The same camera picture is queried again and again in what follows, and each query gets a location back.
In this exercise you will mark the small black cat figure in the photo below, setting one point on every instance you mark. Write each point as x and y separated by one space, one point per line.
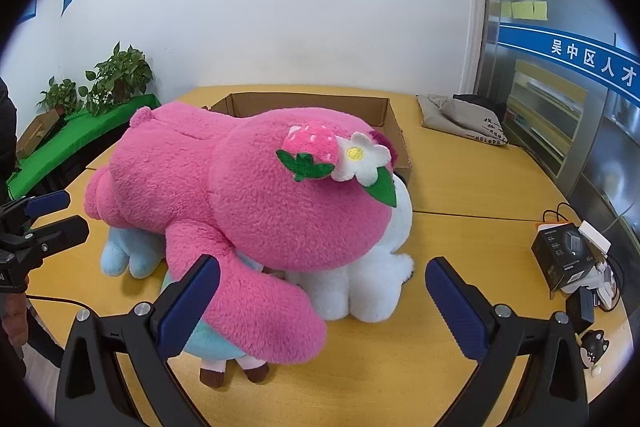
592 349

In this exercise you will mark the small potted plant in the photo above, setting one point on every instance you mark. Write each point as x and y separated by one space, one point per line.
60 94

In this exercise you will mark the wooden shelf behind glass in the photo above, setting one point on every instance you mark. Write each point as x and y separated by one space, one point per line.
545 102

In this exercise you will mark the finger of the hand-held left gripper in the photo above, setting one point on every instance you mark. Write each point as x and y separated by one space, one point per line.
60 232
47 203

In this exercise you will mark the black product box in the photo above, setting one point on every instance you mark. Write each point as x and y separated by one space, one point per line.
560 252

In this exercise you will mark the blue banner on glass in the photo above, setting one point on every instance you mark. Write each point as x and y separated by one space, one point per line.
550 47

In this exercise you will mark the large potted plant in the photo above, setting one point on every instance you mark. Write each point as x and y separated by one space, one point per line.
117 72

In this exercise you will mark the white panda plush toy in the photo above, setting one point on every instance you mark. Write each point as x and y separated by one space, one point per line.
370 277

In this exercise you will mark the green tablecloth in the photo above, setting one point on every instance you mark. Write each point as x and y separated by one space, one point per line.
90 132

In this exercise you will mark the person's left hand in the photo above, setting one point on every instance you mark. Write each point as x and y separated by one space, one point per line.
9 322

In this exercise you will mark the wooden desktop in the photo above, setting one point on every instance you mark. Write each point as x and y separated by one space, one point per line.
450 217

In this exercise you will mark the light blue plush toy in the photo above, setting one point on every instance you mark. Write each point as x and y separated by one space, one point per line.
125 257

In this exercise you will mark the small flat cardboard box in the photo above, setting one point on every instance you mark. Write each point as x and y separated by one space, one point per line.
37 129

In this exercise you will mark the teal and pink plush doll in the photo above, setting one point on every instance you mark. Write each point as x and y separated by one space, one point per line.
207 347

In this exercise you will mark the person's dark jacket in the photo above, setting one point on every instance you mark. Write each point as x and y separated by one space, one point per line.
6 137

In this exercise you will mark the yellow sticky note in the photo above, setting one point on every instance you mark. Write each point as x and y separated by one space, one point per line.
522 10
540 9
505 10

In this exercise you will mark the pink plush toy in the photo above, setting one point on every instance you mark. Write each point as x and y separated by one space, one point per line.
225 207

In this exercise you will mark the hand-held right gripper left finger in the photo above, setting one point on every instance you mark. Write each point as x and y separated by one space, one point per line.
190 302

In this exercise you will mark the grey cloth bag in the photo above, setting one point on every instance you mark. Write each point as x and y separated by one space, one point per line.
450 117

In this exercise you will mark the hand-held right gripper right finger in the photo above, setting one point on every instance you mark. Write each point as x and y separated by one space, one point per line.
457 307

